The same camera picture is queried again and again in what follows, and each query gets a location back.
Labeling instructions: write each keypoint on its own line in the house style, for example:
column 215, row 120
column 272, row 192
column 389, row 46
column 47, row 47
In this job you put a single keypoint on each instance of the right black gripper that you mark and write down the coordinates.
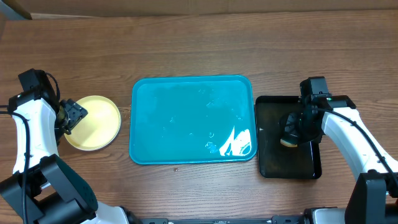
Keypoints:
column 291, row 133

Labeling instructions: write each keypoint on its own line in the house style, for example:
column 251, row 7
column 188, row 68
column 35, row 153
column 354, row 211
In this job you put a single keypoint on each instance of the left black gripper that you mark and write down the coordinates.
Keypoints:
column 77, row 112

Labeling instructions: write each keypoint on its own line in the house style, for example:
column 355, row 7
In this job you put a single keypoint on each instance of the green yellow sponge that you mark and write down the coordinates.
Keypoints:
column 288, row 143

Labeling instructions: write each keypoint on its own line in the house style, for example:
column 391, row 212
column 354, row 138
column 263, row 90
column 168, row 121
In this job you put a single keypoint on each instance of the green rimmed plate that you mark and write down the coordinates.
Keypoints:
column 99, row 127

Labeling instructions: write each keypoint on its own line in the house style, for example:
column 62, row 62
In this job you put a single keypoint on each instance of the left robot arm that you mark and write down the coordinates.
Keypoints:
column 43, row 188

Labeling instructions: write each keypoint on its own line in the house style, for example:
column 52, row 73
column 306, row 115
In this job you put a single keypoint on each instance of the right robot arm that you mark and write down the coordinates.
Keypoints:
column 374, row 170

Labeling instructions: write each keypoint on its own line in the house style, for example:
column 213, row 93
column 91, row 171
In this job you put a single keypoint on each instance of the black rectangular tray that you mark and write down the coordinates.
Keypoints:
column 275, row 159

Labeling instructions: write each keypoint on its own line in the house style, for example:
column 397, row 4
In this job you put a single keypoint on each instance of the teal plastic tray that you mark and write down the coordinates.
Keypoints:
column 192, row 120

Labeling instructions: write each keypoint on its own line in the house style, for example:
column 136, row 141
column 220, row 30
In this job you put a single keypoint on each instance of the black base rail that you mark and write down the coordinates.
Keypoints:
column 277, row 219

